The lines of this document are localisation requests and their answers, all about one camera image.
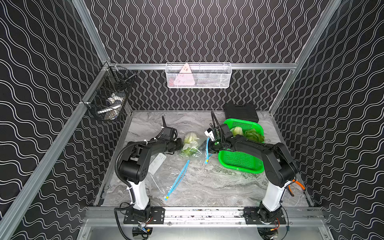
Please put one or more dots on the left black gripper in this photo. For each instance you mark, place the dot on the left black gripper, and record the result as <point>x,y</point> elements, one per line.
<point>178,145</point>

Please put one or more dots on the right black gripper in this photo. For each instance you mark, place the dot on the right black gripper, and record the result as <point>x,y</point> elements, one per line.
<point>209,148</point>

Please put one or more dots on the cabbage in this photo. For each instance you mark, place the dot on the cabbage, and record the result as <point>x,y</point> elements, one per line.
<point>254,136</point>
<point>191,145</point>
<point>237,131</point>

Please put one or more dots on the clear zip-top bag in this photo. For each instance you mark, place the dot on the clear zip-top bag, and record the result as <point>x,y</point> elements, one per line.
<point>204,148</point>
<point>165,174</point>

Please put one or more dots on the green plastic basket tray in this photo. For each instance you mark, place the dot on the green plastic basket tray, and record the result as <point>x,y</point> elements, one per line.
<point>240,161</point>

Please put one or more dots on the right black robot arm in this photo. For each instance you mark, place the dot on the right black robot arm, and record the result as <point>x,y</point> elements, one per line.
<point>279,167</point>

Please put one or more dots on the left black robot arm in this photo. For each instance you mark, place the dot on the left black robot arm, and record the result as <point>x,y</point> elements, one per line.
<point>132,167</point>

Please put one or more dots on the black plastic case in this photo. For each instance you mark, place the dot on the black plastic case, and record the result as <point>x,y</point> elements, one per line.
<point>245,112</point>

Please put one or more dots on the pink triangular packet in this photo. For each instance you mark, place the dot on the pink triangular packet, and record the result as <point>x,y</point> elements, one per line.
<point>185,77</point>

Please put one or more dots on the crumpled items in black basket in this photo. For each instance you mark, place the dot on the crumpled items in black basket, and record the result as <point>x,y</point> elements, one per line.
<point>114,105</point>

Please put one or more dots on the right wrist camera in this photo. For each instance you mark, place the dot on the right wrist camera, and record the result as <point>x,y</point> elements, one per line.
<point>210,134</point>

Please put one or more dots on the white wire wall basket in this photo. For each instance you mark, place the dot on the white wire wall basket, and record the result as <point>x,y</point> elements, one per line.
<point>206,75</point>

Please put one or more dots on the black wire wall basket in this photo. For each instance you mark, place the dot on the black wire wall basket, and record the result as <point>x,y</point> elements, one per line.
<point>115,80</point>

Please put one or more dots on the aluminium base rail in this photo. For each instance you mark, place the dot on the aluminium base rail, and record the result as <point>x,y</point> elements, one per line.
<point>234,217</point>

